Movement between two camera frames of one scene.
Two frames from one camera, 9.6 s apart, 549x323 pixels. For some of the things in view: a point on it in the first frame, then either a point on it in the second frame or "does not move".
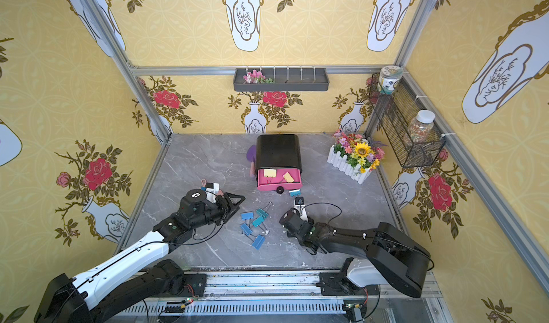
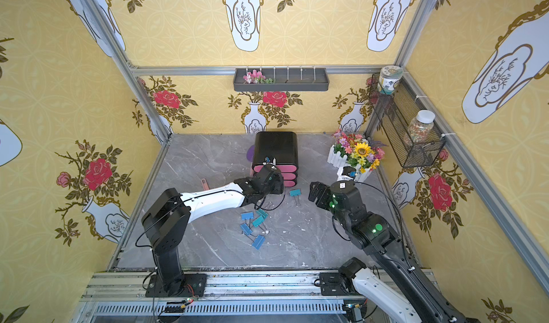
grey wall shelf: [286, 80] does not move
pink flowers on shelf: [254, 77] does not move
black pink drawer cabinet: [279, 163] does not move
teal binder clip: [257, 221] does not move
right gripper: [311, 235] to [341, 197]
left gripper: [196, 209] to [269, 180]
